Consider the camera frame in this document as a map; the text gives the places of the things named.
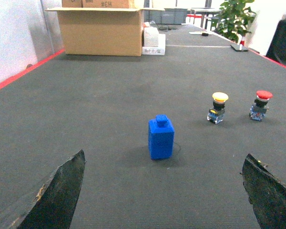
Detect black office chair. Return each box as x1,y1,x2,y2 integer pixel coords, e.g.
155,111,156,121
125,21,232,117
266,19,286,66

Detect large open cardboard box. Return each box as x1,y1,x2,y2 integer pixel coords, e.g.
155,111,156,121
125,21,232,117
44,7,165,57

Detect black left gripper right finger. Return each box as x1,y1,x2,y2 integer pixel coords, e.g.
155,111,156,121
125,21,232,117
241,154,286,229

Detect green potted plant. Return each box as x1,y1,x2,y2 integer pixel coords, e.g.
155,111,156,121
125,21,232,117
211,0,256,43

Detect small black flat pad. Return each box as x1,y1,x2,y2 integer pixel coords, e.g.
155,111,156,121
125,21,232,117
230,43,248,52

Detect yellow mushroom push button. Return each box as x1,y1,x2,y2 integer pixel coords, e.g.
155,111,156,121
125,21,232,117
207,92,229,124

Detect red mushroom push button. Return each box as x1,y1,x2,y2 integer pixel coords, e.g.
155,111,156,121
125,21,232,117
249,90,273,121

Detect blue block part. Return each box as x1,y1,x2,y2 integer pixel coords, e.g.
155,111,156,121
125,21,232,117
148,114,175,160

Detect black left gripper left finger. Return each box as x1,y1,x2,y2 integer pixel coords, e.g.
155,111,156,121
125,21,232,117
0,150,86,229

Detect grey plastic crate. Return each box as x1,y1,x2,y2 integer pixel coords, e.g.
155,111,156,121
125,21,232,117
147,8,188,25

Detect white flat carton box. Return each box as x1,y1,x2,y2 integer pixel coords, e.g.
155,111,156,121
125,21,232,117
142,27,166,56

